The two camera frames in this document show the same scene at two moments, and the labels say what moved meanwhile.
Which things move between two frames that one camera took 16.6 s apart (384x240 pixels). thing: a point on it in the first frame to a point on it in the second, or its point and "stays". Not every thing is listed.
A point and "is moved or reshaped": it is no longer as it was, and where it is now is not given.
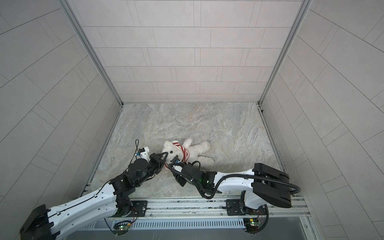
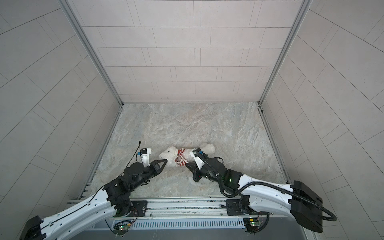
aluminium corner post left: [68, 6] stays
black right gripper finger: [182, 181] to [196, 176]
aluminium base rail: [193, 213] stays
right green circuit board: [251, 224] stays
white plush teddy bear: [188, 151] is moved or reshaped
